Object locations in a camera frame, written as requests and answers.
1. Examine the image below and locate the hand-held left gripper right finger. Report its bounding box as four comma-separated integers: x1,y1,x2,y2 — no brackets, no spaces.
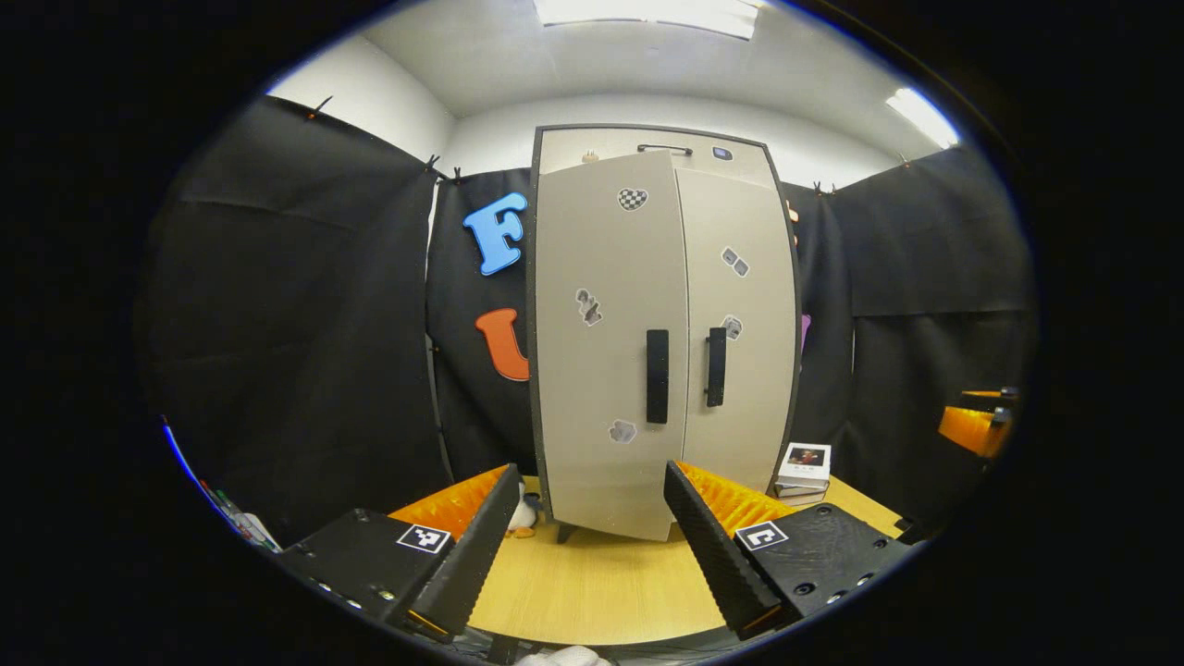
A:
663,460,917,641

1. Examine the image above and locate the white cabinet door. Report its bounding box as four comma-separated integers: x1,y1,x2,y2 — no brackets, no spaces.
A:
535,150,690,542
673,166,798,496

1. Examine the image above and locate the white plush toy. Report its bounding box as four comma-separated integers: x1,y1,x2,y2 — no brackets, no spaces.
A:
506,481,545,539

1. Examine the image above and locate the white shoe cabinet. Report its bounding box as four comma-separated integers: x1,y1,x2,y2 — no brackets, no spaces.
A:
525,123,804,544

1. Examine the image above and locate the ceiling light panel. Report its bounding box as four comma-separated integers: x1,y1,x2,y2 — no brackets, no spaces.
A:
534,0,771,41
885,87,961,151

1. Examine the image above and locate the black backdrop cloth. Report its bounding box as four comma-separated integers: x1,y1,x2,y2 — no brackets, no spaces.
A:
134,92,1037,547

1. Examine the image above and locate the white portrait cover book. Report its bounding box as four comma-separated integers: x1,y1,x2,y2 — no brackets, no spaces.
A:
777,443,833,484

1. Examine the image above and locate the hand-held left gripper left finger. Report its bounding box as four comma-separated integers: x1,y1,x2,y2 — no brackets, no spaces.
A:
277,462,522,644

